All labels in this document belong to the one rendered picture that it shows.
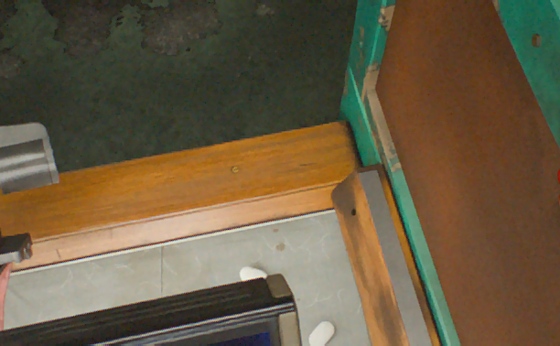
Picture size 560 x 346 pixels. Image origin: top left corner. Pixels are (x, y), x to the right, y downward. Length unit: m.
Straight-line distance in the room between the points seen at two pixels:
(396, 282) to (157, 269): 0.31
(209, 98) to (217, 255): 1.03
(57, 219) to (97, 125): 0.98
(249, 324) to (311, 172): 0.45
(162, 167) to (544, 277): 0.54
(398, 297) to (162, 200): 0.33
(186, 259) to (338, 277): 0.19
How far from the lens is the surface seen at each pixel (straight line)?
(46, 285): 0.91
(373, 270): 0.77
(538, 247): 0.52
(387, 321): 0.76
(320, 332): 0.83
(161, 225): 0.88
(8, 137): 0.76
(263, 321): 0.47
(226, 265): 0.87
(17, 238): 0.80
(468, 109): 0.58
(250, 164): 0.90
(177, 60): 1.95
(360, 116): 0.88
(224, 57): 1.94
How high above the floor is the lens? 1.57
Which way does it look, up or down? 64 degrees down
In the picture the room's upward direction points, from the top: straight up
